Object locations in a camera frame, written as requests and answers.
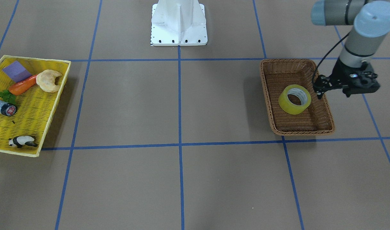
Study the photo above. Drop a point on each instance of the toy panda figure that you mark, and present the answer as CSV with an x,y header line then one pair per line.
x,y
20,141

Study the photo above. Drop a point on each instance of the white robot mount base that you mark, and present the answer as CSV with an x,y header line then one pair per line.
x,y
178,23

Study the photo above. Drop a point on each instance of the orange toy carrot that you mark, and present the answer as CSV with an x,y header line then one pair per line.
x,y
9,95

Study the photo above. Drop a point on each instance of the brown wicker basket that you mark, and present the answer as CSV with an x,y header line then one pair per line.
x,y
276,75

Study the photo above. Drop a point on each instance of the small plastic bottle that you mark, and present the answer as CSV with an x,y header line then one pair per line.
x,y
7,109

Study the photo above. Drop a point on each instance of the yellow clear tape roll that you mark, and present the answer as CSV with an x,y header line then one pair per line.
x,y
298,91

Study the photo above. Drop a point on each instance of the purple foam block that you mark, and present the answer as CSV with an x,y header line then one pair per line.
x,y
16,72

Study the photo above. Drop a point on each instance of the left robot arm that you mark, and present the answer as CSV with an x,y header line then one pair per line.
x,y
370,21

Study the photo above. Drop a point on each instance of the yellow woven plastic basket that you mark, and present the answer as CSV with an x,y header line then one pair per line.
x,y
36,108

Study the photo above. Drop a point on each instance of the toy croissant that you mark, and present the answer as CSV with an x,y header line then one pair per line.
x,y
46,80

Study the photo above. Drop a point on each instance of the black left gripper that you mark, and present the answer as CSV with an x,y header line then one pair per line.
x,y
340,73

